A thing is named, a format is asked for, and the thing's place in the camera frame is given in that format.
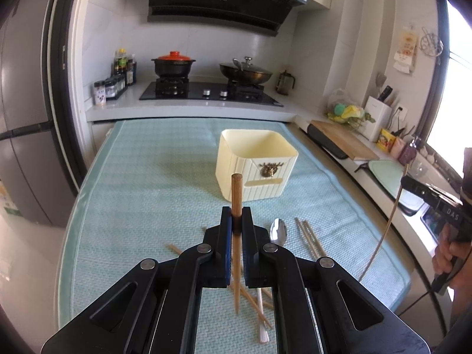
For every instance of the silver spoon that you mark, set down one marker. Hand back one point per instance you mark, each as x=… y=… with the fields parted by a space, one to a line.
x=278 y=232

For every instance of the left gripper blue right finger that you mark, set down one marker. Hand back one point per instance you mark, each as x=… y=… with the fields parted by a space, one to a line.
x=252 y=241

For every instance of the thin wooden chopstick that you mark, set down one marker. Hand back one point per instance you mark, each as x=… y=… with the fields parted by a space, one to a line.
x=387 y=228

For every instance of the thin pale chopstick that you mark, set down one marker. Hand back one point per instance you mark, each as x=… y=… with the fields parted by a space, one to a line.
x=313 y=240
x=306 y=237

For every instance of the black gas stove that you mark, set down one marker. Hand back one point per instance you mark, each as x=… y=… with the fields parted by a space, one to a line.
x=184 y=89

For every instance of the yellow green bag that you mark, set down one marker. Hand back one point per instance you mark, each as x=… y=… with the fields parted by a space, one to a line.
x=341 y=109

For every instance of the green electric griddle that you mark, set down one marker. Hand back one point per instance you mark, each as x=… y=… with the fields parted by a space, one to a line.
x=388 y=174

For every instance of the brown wooden chopstick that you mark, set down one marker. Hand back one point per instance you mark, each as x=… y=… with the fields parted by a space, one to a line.
x=236 y=213
x=255 y=306
x=174 y=249

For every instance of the black wok glass lid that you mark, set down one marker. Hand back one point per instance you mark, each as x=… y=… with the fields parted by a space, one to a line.
x=245 y=73

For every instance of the grey refrigerator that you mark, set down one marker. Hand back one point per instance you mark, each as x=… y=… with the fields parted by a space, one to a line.
x=31 y=169

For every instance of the sauce bottles group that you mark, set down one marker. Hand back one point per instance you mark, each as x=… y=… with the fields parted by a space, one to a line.
x=126 y=65

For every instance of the black pot orange lid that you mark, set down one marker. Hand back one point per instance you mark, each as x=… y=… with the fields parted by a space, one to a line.
x=173 y=65

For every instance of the person's right hand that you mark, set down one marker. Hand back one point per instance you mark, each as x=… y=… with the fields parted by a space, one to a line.
x=442 y=261

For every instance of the wooden cutting board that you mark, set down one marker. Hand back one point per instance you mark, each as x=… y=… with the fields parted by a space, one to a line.
x=338 y=141

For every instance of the cream utensil holder box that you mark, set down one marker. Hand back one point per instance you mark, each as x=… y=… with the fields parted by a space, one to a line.
x=264 y=158

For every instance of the white knife block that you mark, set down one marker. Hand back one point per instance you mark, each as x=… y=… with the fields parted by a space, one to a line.
x=380 y=114

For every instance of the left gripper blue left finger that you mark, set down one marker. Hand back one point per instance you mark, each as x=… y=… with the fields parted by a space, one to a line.
x=223 y=248

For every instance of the black range hood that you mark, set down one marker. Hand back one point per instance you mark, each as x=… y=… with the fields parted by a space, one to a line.
x=261 y=16

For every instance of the yellow snack packet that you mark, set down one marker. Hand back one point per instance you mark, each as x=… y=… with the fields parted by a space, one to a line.
x=385 y=140

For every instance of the dark glass kettle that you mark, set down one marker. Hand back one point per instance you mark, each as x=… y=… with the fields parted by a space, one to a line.
x=286 y=82

